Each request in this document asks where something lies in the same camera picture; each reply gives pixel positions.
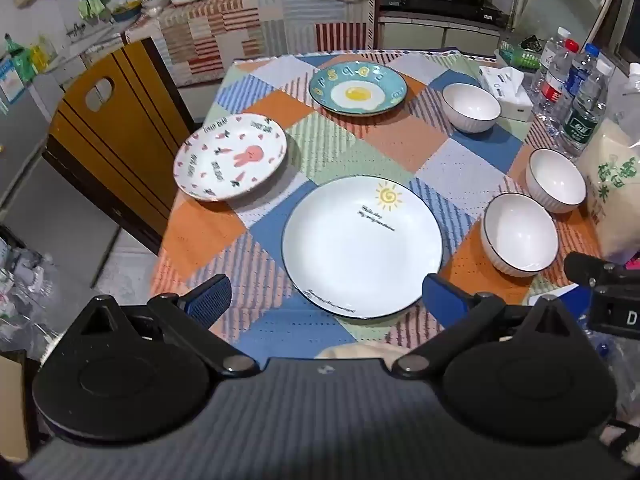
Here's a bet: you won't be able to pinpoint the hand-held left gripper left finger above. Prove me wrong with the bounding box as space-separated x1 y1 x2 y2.
75 274 258 378

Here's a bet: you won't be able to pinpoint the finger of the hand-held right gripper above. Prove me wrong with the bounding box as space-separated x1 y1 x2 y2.
536 284 594 307
565 252 640 289

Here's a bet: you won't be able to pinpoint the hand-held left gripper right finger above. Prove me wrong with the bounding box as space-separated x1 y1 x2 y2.
390 274 586 381

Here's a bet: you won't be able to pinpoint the white ribbed bowl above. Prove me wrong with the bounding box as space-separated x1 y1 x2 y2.
440 83 502 134
481 192 559 278
525 148 587 214

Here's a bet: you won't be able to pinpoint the white sun print plate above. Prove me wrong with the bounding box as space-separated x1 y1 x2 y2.
281 175 444 321

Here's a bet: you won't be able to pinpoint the blue fried egg plate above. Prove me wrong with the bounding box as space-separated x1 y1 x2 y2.
308 61 408 117

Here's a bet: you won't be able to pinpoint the clear plastic rice bag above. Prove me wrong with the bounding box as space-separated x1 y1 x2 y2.
575 62 640 267

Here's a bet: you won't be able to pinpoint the green label water bottle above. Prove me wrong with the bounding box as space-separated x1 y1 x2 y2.
559 58 615 157

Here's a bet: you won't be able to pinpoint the checked patchwork tablecloth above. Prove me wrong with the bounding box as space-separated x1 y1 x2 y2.
147 50 601 361

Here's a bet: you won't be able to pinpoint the clear plastic bags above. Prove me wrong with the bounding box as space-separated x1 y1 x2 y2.
0 227 68 353

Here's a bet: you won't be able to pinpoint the red label water bottle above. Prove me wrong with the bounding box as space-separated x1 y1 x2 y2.
531 38 580 122

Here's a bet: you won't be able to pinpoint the brown wooden chair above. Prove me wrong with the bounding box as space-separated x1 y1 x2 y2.
42 37 197 256

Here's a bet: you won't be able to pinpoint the blue label water bottle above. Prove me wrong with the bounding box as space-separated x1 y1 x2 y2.
550 43 600 136

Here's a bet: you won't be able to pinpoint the white tissue box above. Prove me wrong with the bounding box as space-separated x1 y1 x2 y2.
478 66 535 122

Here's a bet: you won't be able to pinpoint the cardboard box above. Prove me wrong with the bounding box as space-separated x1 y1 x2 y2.
0 352 32 464

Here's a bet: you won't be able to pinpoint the white cap clear bottle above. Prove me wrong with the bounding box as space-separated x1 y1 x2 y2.
532 27 572 86

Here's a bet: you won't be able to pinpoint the green plastic basket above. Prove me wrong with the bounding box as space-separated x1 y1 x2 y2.
499 35 544 71

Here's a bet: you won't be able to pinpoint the blue bowl with yellow food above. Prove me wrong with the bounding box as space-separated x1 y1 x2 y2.
111 2 144 24

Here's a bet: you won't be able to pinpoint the black gas stove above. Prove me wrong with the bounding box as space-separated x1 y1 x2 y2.
375 0 507 24

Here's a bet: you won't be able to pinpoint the green detergent bottle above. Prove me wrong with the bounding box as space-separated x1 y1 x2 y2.
4 34 37 82

